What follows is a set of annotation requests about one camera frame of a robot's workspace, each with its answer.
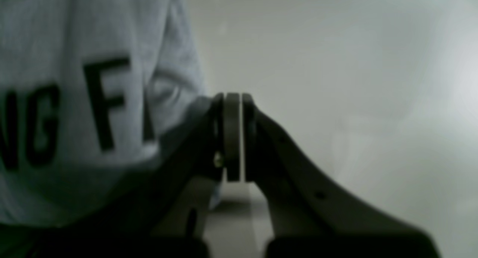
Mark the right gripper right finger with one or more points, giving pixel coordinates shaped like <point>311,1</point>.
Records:
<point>313,216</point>

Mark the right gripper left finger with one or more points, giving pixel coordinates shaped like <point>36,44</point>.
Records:
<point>165,216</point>

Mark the grey T-shirt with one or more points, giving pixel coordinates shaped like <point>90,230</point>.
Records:
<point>93,93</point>

